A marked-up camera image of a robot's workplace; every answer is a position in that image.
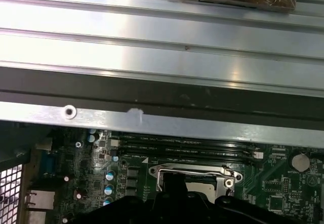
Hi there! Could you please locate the silver square CPU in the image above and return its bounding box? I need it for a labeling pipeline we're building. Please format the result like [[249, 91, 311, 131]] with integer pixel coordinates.
[[186, 182, 219, 200]]

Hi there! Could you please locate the blue serial port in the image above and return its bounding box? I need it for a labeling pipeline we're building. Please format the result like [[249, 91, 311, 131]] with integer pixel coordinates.
[[40, 154, 63, 178]]

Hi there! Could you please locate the green motherboard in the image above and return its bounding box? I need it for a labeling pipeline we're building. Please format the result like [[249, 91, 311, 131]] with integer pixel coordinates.
[[25, 129, 324, 224]]

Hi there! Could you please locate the black open PC case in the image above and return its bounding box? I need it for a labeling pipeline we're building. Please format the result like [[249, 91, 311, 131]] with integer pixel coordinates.
[[0, 66, 324, 224]]

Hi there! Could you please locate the round coin battery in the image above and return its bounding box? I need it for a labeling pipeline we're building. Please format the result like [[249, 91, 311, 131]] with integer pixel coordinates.
[[292, 152, 311, 172]]

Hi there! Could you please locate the black square chip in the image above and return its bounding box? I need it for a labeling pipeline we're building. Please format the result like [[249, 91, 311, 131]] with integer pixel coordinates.
[[268, 195, 285, 211]]

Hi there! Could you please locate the CPU socket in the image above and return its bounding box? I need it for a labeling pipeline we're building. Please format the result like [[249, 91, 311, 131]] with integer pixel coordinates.
[[148, 162, 244, 200]]

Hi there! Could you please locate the metal network port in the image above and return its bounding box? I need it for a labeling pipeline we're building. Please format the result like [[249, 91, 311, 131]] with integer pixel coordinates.
[[25, 191, 56, 224]]

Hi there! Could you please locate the metal socket cover frame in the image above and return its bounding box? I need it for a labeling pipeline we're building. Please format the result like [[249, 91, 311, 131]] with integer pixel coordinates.
[[158, 163, 235, 199]]

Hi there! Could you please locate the black RAM slot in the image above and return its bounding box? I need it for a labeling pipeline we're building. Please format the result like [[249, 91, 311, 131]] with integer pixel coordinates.
[[118, 132, 203, 144], [118, 140, 256, 155], [118, 148, 264, 162]]

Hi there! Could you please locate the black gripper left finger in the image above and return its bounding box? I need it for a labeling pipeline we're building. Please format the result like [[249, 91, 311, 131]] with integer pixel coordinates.
[[72, 172, 182, 224]]

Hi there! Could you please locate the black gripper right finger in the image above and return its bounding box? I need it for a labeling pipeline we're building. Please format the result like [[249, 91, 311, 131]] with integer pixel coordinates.
[[174, 172, 303, 224]]

